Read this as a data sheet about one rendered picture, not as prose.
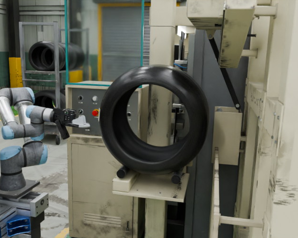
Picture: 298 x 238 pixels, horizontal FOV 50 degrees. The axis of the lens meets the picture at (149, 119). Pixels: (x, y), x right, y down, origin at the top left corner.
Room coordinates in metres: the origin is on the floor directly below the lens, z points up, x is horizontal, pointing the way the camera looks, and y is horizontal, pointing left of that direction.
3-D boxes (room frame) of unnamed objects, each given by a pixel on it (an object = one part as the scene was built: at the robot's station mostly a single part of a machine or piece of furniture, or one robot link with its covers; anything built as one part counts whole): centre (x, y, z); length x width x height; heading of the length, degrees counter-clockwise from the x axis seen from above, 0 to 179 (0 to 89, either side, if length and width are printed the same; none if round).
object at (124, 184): (1.72, 0.10, 0.83); 0.36 x 0.09 x 0.06; 169
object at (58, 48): (5.66, 1.59, 0.96); 1.36 x 0.71 x 1.92; 165
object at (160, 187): (1.69, -0.04, 0.80); 0.37 x 0.36 x 0.02; 79
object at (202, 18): (1.51, -0.30, 1.71); 0.61 x 0.25 x 0.15; 169
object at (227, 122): (1.83, -0.45, 1.05); 0.20 x 0.15 x 0.30; 169
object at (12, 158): (1.78, 0.79, 0.88); 0.13 x 0.12 x 0.14; 124
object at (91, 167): (2.41, 0.29, 0.63); 0.56 x 0.41 x 1.27; 79
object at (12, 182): (1.77, 0.79, 0.77); 0.15 x 0.15 x 0.10
